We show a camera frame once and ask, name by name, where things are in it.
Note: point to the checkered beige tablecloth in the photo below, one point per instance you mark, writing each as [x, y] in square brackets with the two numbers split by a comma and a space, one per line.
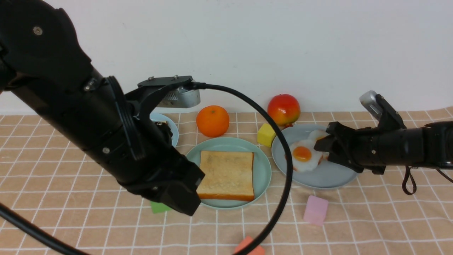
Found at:
[51, 183]

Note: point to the light blue plate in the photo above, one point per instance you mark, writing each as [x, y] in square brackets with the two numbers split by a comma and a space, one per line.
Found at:
[160, 118]

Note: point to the green plate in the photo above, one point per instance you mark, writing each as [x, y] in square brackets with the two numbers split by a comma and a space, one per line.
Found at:
[262, 172]

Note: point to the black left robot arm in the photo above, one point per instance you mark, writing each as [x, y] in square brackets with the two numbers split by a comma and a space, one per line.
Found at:
[43, 64]

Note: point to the large fried egg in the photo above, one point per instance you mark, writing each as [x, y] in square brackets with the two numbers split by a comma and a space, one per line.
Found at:
[304, 156]

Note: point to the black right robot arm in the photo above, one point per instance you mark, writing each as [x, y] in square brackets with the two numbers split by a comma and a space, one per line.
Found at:
[374, 149]

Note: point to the fried egg back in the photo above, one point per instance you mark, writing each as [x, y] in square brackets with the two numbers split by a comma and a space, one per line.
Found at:
[317, 135]

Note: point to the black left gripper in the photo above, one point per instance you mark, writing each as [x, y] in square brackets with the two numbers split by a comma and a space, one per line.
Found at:
[173, 182]

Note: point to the pink foam cube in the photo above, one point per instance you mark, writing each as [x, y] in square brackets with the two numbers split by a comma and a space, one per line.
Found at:
[316, 210]

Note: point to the yellow foam cube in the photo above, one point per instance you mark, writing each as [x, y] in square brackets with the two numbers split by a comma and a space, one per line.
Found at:
[266, 135]

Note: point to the orange fruit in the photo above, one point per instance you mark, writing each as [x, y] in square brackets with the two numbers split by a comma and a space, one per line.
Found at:
[213, 121]

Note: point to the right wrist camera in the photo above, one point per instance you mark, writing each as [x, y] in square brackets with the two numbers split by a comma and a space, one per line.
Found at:
[388, 118]

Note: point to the red yellow apple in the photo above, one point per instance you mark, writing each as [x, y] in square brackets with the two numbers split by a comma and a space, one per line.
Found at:
[284, 109]

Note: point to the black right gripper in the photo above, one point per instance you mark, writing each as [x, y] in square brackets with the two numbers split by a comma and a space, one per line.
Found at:
[339, 143]

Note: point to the grey plate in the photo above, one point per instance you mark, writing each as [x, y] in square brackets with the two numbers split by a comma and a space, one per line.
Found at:
[327, 175]

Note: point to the green foam cube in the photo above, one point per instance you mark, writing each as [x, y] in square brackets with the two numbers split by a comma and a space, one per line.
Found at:
[158, 207]

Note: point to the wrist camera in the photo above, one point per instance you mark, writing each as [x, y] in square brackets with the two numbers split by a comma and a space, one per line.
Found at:
[169, 92]
[388, 118]

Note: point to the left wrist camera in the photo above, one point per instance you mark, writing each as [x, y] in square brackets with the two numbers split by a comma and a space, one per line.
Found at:
[169, 92]

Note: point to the toast slice bottom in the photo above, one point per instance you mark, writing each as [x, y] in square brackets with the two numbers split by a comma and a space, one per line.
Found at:
[228, 176]

